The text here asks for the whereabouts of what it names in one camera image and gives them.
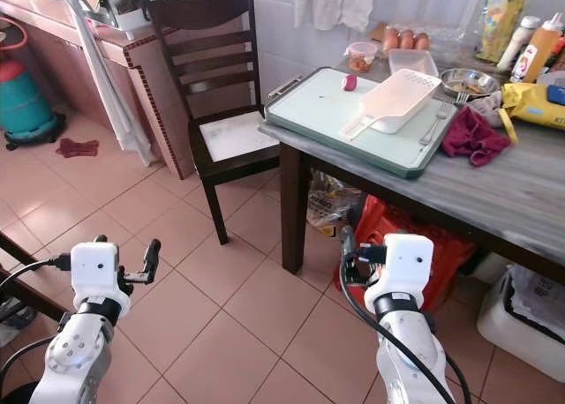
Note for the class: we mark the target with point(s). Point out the white plastic bin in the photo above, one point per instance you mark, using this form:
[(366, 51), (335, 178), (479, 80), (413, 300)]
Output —
[(521, 329)]

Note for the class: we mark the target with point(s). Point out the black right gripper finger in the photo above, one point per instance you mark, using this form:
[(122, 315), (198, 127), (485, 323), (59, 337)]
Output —
[(347, 250)]

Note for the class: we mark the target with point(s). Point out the green gas cylinder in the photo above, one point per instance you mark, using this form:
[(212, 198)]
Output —
[(26, 100)]

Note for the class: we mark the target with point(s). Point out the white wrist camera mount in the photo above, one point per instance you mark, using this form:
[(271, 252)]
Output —
[(93, 272), (402, 267)]

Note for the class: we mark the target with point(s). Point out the white bottle grey cap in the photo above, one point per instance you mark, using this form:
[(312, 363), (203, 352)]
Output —
[(516, 42)]

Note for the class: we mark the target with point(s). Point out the dark wooden chair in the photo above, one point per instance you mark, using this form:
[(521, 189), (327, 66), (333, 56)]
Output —
[(203, 25)]

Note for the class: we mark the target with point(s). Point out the grey wood dining table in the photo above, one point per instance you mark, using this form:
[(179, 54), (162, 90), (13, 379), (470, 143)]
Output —
[(521, 192)]

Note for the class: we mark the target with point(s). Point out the pink plastic scoop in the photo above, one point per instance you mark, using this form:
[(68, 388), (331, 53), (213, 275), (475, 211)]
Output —
[(397, 100)]

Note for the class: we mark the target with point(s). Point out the yellow kitchen wipes pack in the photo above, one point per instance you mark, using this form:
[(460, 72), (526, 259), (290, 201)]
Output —
[(534, 104)]

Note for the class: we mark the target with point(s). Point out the red plastic basin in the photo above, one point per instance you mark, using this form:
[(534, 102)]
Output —
[(11, 35)]

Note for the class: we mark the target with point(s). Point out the pale green serving tray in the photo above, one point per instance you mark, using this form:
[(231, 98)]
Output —
[(318, 113)]

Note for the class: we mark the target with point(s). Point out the red rag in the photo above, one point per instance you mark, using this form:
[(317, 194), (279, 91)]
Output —
[(77, 146)]

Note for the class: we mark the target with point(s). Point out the steel bowl with food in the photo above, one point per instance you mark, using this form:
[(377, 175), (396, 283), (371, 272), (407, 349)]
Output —
[(470, 82)]

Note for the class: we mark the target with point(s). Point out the white hanging towel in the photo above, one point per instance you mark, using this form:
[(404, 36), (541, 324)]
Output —
[(335, 3)]

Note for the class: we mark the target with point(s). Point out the dark red cloth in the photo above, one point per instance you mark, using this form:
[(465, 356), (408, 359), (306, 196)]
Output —
[(472, 138)]

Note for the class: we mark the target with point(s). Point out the steel fork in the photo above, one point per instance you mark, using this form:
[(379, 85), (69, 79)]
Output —
[(433, 126)]

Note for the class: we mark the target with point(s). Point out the dark wooden furniture legs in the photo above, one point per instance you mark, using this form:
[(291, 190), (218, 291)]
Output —
[(44, 305)]

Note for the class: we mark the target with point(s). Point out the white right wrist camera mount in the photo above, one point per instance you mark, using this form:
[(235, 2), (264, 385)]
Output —
[(402, 267)]

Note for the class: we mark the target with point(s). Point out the clear plastic bag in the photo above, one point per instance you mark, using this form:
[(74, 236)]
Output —
[(331, 201)]

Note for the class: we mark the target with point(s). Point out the white folded pole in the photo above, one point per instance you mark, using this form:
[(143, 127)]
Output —
[(106, 69)]

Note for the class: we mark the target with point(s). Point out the white chair seat cushion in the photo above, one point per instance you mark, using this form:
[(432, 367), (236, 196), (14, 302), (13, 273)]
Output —
[(234, 135)]

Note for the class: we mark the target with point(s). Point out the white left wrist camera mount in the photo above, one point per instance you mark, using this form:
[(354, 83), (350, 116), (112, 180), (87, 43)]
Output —
[(93, 272)]

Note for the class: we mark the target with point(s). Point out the clear plastic container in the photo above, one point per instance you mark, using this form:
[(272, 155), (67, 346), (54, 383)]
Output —
[(412, 62)]

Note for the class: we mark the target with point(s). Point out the small plastic food cup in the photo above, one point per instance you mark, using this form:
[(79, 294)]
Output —
[(362, 58)]

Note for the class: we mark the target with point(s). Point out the pink tiled counter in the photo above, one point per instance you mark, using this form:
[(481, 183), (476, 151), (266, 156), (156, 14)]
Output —
[(53, 47)]

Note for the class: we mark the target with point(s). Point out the small magenta object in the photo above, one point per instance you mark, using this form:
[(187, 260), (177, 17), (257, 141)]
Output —
[(349, 83)]

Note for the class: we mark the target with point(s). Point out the tall yellow food bag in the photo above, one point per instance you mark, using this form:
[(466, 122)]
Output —
[(503, 16)]

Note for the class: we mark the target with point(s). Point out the metal dish rack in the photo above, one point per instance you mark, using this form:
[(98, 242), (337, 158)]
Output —
[(132, 3)]

